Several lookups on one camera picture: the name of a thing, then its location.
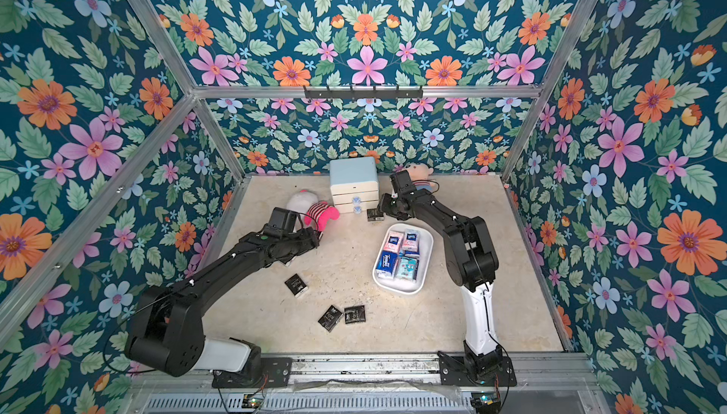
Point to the black packet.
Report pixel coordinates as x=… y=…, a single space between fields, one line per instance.
x=355 y=314
x=330 y=318
x=374 y=215

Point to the teal tissue pack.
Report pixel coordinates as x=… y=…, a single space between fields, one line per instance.
x=407 y=269

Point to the pink tissue pack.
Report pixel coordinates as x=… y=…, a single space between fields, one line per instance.
x=393 y=241

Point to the white oval storage tray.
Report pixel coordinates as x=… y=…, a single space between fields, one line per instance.
x=426 y=247

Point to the black hook rail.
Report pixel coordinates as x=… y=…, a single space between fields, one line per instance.
x=356 y=93

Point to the small blue-top drawer cabinet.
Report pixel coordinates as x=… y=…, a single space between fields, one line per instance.
x=354 y=184

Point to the black packet mid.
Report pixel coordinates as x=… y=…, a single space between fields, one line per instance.
x=296 y=285

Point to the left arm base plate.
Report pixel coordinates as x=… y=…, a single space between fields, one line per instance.
x=258 y=372

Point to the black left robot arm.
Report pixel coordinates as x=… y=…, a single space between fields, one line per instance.
x=167 y=331

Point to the white blue tissue pack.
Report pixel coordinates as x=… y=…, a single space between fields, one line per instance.
x=411 y=243

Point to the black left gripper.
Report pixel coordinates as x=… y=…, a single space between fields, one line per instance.
x=310 y=239

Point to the white pink plush toy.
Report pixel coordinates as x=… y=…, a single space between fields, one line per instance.
x=315 y=212

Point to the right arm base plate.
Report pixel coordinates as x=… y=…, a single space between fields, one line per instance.
x=490 y=370

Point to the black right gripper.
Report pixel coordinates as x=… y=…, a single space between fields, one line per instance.
x=389 y=204

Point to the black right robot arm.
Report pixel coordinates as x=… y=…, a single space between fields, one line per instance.
x=470 y=257

